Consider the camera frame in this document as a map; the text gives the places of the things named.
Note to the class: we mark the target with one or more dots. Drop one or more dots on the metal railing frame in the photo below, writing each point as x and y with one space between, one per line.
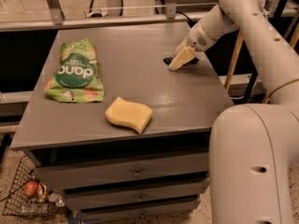
26 15

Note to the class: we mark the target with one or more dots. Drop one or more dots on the top grey drawer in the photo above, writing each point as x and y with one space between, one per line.
86 174

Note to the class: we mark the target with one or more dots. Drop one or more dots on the black wire basket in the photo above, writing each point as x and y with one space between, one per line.
46 203

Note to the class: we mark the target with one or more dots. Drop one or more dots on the blue rxbar blueberry bar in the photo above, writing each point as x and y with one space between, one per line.
168 60

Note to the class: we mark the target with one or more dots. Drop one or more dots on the bottom grey drawer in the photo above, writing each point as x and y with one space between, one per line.
140 210

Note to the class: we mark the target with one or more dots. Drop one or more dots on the yellow wooden pole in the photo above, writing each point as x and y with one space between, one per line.
236 52

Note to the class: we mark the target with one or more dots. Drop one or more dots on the yellow wavy sponge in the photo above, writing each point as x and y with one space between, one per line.
129 114

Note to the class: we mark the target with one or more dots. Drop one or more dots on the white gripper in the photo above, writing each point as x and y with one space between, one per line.
200 42

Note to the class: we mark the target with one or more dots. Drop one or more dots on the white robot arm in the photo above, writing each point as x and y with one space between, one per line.
252 146

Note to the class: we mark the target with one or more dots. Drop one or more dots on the grey drawer cabinet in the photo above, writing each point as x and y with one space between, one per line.
143 150

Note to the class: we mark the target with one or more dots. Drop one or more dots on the grey drawer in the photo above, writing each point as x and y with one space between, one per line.
86 174
140 210
136 194

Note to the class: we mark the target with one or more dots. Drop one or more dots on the red apple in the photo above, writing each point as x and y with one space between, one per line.
30 188

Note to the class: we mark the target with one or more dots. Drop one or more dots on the middle grey drawer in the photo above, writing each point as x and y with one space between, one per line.
136 194

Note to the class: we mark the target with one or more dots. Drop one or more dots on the green rice chip bag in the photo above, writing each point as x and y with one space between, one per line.
77 80

